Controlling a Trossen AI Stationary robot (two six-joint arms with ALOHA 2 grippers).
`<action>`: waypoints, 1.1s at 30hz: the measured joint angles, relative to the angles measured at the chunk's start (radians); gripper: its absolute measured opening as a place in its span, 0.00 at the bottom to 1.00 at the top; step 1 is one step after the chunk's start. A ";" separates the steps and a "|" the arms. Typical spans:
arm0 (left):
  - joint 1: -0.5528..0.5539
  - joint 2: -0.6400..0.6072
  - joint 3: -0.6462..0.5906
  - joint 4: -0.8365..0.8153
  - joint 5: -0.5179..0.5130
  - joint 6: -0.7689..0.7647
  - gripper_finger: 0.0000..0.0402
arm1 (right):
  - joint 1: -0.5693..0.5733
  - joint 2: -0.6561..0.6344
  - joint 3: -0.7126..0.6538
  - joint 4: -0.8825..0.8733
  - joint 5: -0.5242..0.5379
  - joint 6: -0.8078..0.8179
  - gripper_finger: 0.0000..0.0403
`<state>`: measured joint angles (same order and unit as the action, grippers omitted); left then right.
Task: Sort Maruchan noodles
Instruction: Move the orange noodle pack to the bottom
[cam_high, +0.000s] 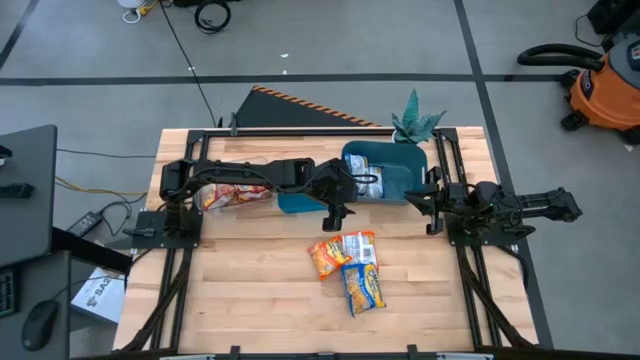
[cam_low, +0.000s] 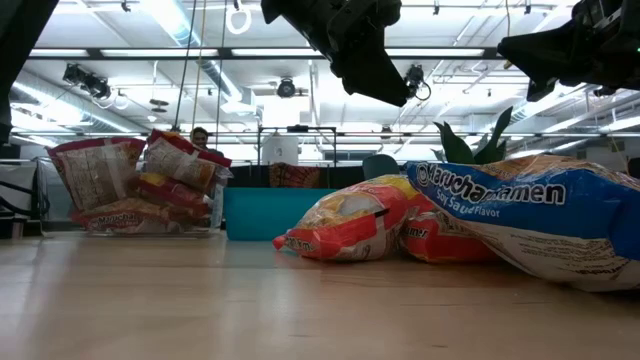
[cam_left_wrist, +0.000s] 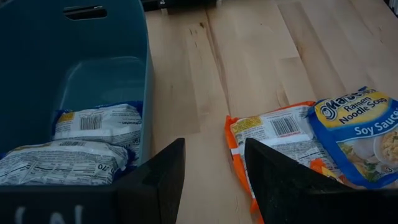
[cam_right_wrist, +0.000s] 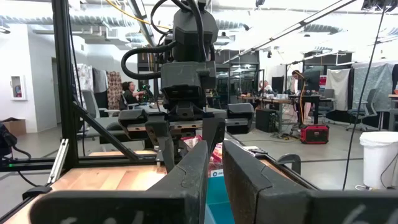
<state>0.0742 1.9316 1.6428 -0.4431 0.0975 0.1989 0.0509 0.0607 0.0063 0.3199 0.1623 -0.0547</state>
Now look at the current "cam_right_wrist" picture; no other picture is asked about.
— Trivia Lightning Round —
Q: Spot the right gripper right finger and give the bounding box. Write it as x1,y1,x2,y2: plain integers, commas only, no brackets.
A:
221,139,398,224

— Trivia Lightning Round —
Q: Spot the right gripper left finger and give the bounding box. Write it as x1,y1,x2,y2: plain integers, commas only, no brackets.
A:
29,139,210,224

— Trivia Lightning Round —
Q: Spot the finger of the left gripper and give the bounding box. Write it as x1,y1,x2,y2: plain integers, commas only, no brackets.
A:
201,103,255,153
118,108,175,174

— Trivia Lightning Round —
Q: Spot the red noodle pack silver back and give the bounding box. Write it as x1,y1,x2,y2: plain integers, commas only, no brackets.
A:
182,135,203,149

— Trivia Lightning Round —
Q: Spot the red Maruchan noodle pack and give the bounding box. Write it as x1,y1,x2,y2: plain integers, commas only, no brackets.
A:
208,141,224,170

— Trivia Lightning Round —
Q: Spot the wooden workbench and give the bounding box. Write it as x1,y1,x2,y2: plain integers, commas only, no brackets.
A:
238,95,299,134

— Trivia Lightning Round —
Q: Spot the seated person at desk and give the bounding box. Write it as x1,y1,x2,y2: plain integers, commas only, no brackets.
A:
121,81,146,110

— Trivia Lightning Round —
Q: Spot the small teal plastic bin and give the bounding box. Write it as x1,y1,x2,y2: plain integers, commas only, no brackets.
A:
204,169,236,224

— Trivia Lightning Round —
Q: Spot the black table clamp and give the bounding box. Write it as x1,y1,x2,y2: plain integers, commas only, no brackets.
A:
22,185,53,202
276,154,302,175

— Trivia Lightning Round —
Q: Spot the brown floral fabric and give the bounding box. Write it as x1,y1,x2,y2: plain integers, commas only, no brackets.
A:
106,70,124,110

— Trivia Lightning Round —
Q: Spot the light grey office chair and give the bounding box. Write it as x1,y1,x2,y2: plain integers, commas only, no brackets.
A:
81,89,108,119

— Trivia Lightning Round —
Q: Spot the grey hanging garment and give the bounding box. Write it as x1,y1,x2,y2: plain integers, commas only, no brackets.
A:
92,67,109,94

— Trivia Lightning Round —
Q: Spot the red black equipment box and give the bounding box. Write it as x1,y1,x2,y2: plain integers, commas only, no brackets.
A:
300,124,330,146

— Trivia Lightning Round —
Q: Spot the black monitor back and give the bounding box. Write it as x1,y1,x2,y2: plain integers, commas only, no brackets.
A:
303,68,321,93

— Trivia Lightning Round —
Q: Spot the white patterned fabric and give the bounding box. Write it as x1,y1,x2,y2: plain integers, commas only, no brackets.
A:
73,63,94,110

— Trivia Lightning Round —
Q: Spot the silver metal strip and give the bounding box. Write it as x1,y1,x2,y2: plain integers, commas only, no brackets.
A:
47,138,70,184

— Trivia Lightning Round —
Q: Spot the white sheet curtain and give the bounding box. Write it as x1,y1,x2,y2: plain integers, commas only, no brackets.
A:
325,68,352,112

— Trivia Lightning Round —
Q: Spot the white trash bin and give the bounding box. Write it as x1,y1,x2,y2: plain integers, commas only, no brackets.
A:
359,131,398,190

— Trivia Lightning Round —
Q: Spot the brown cardboard box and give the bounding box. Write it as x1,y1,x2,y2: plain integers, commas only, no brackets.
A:
1,117,27,137

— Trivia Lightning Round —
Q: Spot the grey tarpaulin curtain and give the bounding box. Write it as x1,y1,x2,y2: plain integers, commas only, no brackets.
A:
352,62,398,112

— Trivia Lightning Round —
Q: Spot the black overhead fixture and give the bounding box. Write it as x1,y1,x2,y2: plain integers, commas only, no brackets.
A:
361,0,398,12

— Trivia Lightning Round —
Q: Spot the grey ribbed ventilation duct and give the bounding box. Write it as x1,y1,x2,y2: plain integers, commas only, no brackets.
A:
216,18,249,32

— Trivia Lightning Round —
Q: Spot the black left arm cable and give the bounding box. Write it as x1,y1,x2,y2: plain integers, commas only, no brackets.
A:
120,40,180,80

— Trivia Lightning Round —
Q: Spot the yellow overhead cable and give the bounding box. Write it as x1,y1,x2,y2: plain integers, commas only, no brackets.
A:
104,0,172,30

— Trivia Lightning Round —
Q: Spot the hanging black cable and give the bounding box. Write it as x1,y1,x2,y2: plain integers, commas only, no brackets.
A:
341,6,388,191

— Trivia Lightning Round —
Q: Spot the white wall cabinet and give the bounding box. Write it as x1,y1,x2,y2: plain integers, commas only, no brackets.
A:
10,75,28,101

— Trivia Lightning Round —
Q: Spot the black device with cable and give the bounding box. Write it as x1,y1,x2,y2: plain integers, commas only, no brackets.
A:
0,123,18,156

